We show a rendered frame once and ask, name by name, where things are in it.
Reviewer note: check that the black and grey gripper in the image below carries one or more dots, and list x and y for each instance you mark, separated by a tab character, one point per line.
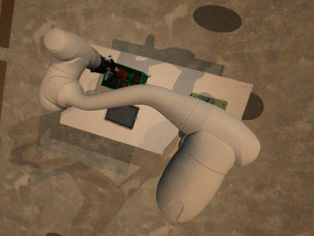
104	64

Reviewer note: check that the dark green crate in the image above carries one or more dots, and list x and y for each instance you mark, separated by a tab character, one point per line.
129	79

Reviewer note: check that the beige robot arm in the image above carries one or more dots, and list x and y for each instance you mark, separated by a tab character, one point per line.
214	140

